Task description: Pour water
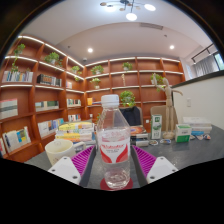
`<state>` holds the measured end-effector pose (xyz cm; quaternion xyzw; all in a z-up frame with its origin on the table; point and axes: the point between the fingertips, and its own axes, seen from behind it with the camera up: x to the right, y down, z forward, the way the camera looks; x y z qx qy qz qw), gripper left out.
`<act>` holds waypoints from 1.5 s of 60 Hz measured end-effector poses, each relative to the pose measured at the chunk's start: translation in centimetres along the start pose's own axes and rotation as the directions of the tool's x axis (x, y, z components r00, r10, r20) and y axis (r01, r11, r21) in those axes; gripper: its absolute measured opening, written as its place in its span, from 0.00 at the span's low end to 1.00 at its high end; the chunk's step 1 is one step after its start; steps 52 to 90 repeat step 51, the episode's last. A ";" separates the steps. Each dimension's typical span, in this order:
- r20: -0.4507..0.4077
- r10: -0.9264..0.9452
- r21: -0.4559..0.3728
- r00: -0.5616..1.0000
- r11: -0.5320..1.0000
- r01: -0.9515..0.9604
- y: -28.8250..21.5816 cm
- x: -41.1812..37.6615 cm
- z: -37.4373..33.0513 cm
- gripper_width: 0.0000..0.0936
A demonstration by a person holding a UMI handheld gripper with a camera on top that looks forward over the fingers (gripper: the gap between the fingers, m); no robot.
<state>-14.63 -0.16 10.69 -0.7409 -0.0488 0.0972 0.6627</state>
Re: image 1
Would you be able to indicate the tall green-white carton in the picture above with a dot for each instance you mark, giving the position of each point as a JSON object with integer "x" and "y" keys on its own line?
{"x": 156, "y": 126}

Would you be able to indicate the white tissue pack stack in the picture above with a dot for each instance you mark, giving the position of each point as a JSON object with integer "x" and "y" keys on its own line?
{"x": 198, "y": 125}

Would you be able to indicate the clear plastic water bottle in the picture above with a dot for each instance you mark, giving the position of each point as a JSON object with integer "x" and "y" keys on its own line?
{"x": 113, "y": 146}

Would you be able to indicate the wooden shelf unit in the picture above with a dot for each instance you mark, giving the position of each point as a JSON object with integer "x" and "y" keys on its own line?
{"x": 50, "y": 90}

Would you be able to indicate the small green-white box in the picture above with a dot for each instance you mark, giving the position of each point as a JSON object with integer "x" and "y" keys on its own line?
{"x": 183, "y": 133}

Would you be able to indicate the grey curtain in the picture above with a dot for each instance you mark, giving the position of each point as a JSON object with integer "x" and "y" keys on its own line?
{"x": 205, "y": 66}

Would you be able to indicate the dark book stack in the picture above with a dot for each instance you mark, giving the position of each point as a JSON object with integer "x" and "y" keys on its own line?
{"x": 138, "y": 133}

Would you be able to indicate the tan chair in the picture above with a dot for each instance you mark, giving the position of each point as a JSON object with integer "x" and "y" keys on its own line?
{"x": 158, "y": 110}

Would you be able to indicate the window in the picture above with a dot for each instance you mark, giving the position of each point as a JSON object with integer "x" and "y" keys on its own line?
{"x": 220, "y": 60}

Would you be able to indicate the white printed cup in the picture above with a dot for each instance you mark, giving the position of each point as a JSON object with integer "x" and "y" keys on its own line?
{"x": 60, "y": 151}

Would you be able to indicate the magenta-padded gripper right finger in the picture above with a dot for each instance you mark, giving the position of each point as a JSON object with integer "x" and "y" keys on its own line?
{"x": 160, "y": 168}

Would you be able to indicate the branched ceiling lamp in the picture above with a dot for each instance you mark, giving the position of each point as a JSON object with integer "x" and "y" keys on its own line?
{"x": 128, "y": 8}

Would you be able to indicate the black track light rail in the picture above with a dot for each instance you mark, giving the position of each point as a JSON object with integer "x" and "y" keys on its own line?
{"x": 201, "y": 53}

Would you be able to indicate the white wall switch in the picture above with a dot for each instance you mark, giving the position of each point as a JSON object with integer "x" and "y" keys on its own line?
{"x": 188, "y": 102}

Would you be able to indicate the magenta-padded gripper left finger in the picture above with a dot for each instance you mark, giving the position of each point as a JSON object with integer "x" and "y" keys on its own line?
{"x": 66, "y": 168}

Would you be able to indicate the dark office chair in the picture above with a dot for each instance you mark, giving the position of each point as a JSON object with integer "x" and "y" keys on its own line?
{"x": 132, "y": 116}

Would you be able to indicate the round recessed ceiling light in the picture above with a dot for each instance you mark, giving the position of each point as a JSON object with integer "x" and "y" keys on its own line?
{"x": 171, "y": 47}
{"x": 90, "y": 50}

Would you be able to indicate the colourful book stack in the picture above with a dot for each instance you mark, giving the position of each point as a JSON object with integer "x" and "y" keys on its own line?
{"x": 75, "y": 130}

